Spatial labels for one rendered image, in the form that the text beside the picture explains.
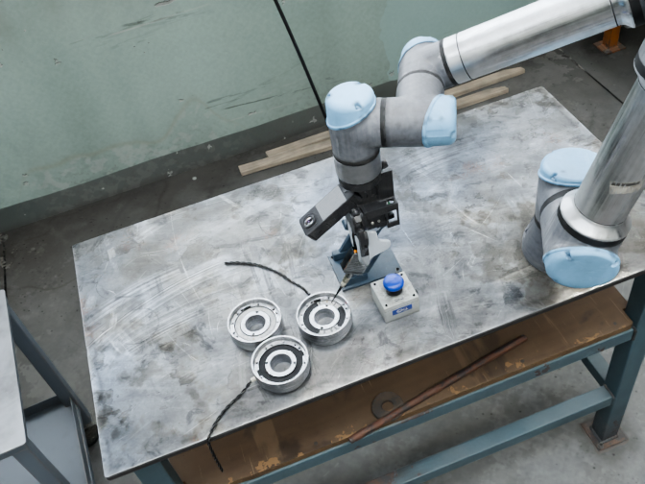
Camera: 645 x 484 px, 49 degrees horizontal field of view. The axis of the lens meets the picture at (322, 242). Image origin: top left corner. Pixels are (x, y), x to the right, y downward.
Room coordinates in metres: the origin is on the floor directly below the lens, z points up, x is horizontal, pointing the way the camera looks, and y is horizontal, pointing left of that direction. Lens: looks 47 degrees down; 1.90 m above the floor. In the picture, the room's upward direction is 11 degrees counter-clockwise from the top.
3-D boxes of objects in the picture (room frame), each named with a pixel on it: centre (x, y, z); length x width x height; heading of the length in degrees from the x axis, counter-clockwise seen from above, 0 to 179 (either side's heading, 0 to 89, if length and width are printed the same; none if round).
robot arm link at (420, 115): (0.86, -0.18, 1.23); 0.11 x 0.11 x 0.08; 74
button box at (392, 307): (0.84, -0.12, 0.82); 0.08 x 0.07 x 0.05; 101
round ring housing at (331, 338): (0.82, 0.02, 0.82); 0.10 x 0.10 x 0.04
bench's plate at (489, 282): (1.01, -0.09, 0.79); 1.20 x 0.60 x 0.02; 101
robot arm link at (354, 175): (0.87, -0.08, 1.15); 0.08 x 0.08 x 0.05
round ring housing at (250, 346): (0.84, 0.16, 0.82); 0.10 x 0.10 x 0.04
